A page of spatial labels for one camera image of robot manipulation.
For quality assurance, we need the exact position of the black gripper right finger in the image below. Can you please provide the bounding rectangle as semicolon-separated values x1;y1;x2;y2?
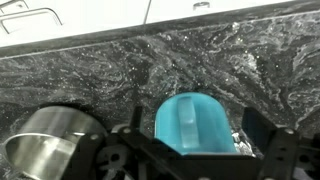
241;106;320;180

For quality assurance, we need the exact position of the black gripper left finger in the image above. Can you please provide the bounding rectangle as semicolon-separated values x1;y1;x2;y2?
63;105;178;180

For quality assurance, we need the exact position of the blue ceramic cup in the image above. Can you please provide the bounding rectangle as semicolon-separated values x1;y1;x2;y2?
154;92;240;157

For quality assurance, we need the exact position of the small silver pot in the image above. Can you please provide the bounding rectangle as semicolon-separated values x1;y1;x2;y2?
3;105;110;180

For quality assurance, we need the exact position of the white base cabinet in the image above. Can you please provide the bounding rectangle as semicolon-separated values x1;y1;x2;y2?
0;0;296;48

